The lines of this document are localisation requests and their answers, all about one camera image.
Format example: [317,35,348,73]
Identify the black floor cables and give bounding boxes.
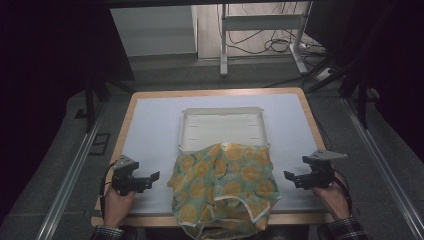
[226,28,329,58]

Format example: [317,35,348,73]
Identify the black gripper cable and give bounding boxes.
[333,169,354,216]
[98,161,118,219]

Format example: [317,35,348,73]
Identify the person's left hand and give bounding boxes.
[103,186,138,229]

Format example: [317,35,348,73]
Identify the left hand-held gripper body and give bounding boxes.
[110,154,140,197]

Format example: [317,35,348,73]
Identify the grey white cabinet panel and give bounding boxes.
[109,5,198,58]

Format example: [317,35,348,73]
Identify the black metal stand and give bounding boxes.
[82,74,136,134]

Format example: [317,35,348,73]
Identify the black tripod stand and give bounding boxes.
[303,54,373,130]

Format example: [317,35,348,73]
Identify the black floor frame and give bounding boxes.
[87,132,111,156]

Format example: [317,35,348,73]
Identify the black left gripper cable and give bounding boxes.
[98,161,118,219]

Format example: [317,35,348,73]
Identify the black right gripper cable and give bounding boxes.
[333,169,354,216]

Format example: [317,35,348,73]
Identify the metal floor rail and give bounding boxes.
[35,108,106,240]
[342,97,424,240]

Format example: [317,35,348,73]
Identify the white plastic tray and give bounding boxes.
[178,106,270,154]

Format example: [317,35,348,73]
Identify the white power strip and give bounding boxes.
[314,67,335,83]

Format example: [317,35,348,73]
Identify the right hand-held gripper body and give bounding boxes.
[301,149,348,190]

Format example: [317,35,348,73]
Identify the lemon print fabric bag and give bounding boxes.
[166,142,282,240]

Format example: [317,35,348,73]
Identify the white metal desk frame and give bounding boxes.
[219,2,314,78]

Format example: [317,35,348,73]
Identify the person's right hand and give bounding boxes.
[311,181,351,222]

